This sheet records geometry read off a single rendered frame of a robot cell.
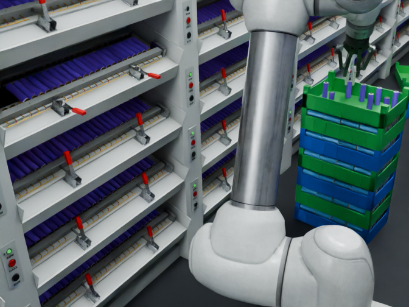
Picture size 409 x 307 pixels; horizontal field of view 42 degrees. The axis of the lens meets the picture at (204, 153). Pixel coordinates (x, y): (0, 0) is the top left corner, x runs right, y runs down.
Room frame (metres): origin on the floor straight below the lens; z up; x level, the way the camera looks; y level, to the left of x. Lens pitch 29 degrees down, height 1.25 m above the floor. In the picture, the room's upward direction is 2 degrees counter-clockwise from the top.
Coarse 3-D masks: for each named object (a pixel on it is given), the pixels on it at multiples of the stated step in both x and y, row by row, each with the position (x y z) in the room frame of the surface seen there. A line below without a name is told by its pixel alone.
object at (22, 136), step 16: (144, 32) 1.54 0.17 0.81; (64, 48) 1.35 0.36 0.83; (160, 48) 1.48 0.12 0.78; (176, 48) 1.47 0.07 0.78; (16, 64) 1.23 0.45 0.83; (160, 64) 1.44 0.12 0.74; (176, 64) 1.47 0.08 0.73; (128, 80) 1.33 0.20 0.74; (144, 80) 1.35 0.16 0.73; (160, 80) 1.41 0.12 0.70; (80, 96) 1.21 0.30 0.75; (96, 96) 1.23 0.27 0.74; (112, 96) 1.24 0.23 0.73; (128, 96) 1.31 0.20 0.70; (48, 112) 1.12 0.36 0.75; (96, 112) 1.21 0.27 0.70; (0, 128) 0.98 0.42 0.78; (16, 128) 1.05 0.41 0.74; (32, 128) 1.06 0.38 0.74; (48, 128) 1.08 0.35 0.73; (64, 128) 1.13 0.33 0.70; (16, 144) 1.01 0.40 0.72; (32, 144) 1.05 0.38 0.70
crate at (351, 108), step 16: (336, 80) 1.84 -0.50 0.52; (304, 96) 1.70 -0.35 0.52; (320, 96) 1.79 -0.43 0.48; (336, 96) 1.78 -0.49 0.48; (352, 96) 1.78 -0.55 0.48; (384, 96) 1.72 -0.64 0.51; (400, 96) 1.68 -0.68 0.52; (336, 112) 1.62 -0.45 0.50; (352, 112) 1.58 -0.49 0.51; (368, 112) 1.55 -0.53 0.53; (384, 112) 1.52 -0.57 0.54; (400, 112) 1.62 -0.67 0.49; (384, 128) 1.52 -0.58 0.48
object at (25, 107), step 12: (156, 48) 1.48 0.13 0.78; (132, 60) 1.38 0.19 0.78; (144, 60) 1.42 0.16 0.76; (96, 72) 1.28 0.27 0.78; (108, 72) 1.30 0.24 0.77; (72, 84) 1.21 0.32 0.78; (84, 84) 1.23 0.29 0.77; (96, 84) 1.26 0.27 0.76; (48, 96) 1.14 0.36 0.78; (60, 96) 1.17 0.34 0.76; (72, 96) 1.19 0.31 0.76; (12, 108) 1.07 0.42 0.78; (24, 108) 1.08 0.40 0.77; (36, 108) 1.11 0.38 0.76; (48, 108) 1.12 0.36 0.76; (0, 120) 1.03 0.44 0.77
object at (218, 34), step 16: (208, 0) 1.87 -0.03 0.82; (224, 0) 1.93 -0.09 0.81; (208, 16) 1.77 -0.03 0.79; (224, 16) 1.70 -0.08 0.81; (240, 16) 1.85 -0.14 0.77; (208, 32) 1.70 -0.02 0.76; (224, 32) 1.69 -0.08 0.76; (240, 32) 1.76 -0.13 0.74; (208, 48) 1.60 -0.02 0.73; (224, 48) 1.68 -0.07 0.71
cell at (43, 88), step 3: (30, 75) 1.21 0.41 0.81; (27, 78) 1.20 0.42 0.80; (30, 78) 1.20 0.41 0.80; (33, 78) 1.20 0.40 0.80; (30, 81) 1.20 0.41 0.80; (33, 81) 1.19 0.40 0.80; (36, 81) 1.19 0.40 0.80; (39, 81) 1.20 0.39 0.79; (33, 84) 1.19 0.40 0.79; (36, 84) 1.19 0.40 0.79; (39, 84) 1.19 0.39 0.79; (42, 84) 1.19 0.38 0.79; (39, 87) 1.18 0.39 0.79; (42, 87) 1.18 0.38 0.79; (45, 87) 1.18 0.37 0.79; (42, 90) 1.18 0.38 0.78; (45, 90) 1.17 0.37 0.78
